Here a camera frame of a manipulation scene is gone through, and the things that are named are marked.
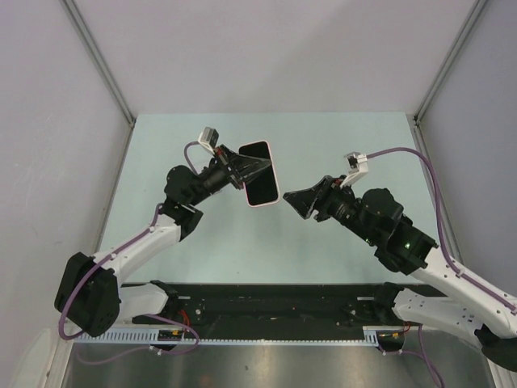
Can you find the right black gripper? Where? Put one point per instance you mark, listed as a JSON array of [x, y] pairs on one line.
[[327, 187]]

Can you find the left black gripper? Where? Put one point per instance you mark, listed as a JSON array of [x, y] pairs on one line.
[[224, 158]]

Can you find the phone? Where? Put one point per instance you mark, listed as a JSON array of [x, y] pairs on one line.
[[264, 190]]

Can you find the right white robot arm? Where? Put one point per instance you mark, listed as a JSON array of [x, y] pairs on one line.
[[483, 315]]

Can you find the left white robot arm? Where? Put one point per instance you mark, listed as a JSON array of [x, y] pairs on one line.
[[89, 297]]

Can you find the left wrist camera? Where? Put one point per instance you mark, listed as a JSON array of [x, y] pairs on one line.
[[208, 139]]

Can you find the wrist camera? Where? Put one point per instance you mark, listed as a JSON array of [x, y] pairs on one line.
[[208, 139], [358, 168]]

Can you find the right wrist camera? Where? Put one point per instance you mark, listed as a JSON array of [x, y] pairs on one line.
[[358, 168]]

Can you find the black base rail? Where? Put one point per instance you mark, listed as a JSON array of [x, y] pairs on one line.
[[278, 308]]

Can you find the white slotted cable duct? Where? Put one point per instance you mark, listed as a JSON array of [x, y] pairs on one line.
[[342, 336]]

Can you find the left aluminium frame post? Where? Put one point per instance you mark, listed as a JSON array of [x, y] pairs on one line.
[[99, 61]]

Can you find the aluminium frame post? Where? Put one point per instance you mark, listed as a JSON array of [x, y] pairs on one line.
[[99, 61], [466, 29]]

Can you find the right aluminium frame post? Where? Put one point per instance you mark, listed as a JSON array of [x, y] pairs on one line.
[[466, 29]]

